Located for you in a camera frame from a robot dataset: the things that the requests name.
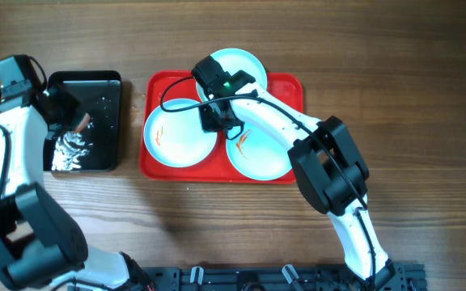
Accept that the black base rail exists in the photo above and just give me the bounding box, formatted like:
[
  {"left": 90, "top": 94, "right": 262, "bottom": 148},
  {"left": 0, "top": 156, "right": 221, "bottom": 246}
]
[{"left": 67, "top": 263, "right": 428, "bottom": 291}]

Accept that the light blue plate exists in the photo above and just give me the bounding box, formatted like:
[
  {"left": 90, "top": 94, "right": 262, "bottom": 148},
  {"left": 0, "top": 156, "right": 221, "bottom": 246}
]
[
  {"left": 142, "top": 98, "right": 218, "bottom": 168},
  {"left": 226, "top": 124, "right": 291, "bottom": 181},
  {"left": 194, "top": 48, "right": 268, "bottom": 90}
]

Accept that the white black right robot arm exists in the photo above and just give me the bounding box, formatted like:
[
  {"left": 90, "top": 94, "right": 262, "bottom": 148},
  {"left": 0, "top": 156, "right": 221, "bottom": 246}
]
[{"left": 202, "top": 81, "right": 394, "bottom": 290}]

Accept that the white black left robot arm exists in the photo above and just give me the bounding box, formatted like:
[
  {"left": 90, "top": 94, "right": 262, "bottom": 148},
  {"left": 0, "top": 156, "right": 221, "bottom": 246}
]
[{"left": 0, "top": 88, "right": 155, "bottom": 290}]

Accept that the black water tray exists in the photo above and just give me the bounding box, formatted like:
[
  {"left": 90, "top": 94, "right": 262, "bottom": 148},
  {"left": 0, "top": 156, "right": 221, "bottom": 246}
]
[{"left": 44, "top": 70, "right": 122, "bottom": 172}]

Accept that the red plastic tray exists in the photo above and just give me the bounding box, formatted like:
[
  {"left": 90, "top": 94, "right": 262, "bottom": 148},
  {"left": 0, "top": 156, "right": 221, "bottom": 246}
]
[{"left": 138, "top": 70, "right": 304, "bottom": 183}]

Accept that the green white sponge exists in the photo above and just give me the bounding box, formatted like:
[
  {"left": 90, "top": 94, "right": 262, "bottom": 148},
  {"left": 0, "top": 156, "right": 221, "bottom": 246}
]
[{"left": 73, "top": 113, "right": 91, "bottom": 133}]

